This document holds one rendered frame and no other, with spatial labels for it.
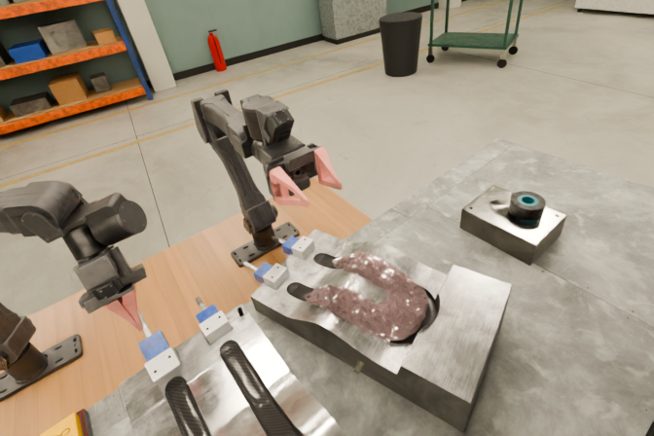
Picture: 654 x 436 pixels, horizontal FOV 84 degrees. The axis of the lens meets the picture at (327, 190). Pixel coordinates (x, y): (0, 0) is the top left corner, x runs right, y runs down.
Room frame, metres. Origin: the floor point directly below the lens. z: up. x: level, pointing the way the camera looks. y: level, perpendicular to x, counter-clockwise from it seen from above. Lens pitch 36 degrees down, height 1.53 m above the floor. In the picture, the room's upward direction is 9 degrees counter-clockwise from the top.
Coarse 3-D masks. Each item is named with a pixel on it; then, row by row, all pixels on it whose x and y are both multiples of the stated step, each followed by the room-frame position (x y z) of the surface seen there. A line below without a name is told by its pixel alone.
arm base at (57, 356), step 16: (80, 336) 0.57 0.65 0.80; (32, 352) 0.50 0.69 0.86; (48, 352) 0.53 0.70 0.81; (64, 352) 0.52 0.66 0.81; (80, 352) 0.52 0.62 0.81; (16, 368) 0.47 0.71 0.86; (32, 368) 0.48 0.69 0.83; (48, 368) 0.49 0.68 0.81; (0, 384) 0.47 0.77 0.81; (16, 384) 0.46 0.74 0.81; (0, 400) 0.44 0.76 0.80
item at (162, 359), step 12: (144, 324) 0.45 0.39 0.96; (156, 336) 0.43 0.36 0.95; (144, 348) 0.41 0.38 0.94; (156, 348) 0.41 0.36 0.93; (168, 348) 0.40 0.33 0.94; (156, 360) 0.39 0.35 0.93; (168, 360) 0.39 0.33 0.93; (180, 360) 0.41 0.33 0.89; (156, 372) 0.38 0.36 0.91; (168, 372) 0.38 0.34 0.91
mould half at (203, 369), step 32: (192, 352) 0.42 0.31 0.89; (256, 352) 0.40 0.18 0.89; (128, 384) 0.37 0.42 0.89; (160, 384) 0.36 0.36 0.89; (192, 384) 0.36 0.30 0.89; (224, 384) 0.35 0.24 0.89; (288, 384) 0.33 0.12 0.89; (128, 416) 0.32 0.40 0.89; (160, 416) 0.31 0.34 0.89; (224, 416) 0.30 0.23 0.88; (288, 416) 0.27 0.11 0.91; (320, 416) 0.25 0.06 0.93
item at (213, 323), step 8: (200, 304) 0.53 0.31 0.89; (200, 312) 0.50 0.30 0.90; (208, 312) 0.50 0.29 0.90; (216, 312) 0.49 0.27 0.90; (200, 320) 0.48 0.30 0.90; (208, 320) 0.47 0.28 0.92; (216, 320) 0.46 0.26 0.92; (224, 320) 0.46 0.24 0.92; (200, 328) 0.45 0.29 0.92; (208, 328) 0.45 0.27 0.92; (216, 328) 0.45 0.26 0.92; (224, 328) 0.45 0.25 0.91; (208, 336) 0.43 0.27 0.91; (216, 336) 0.44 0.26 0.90
